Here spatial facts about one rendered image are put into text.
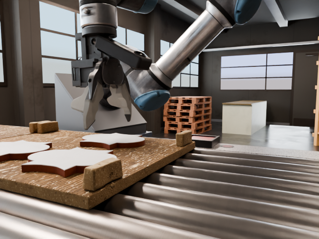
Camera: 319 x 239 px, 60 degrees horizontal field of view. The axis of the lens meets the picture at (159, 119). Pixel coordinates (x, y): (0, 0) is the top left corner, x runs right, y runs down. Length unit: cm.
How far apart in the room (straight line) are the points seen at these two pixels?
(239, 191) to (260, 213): 6
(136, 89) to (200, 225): 71
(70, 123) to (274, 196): 80
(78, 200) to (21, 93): 371
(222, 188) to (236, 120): 646
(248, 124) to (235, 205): 646
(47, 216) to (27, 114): 369
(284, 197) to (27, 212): 30
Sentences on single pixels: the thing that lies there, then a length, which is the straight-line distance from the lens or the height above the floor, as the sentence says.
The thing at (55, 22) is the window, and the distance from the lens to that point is 466.
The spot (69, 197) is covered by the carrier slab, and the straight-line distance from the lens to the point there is 33.
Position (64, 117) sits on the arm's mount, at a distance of 107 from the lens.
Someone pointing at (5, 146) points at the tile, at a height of 95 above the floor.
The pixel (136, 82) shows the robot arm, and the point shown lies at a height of 107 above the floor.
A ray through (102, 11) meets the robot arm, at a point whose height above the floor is 120.
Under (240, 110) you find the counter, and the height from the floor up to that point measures 56.
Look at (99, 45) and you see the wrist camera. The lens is 58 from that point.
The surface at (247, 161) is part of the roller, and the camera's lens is 53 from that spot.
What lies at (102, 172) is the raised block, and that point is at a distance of 33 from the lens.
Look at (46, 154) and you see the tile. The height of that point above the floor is 95.
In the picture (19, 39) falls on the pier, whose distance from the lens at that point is 404.
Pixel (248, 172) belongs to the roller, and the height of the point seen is 91.
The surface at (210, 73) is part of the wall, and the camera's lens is 949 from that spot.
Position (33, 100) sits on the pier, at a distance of 405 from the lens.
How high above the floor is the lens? 105
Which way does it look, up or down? 6 degrees down
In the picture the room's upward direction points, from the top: straight up
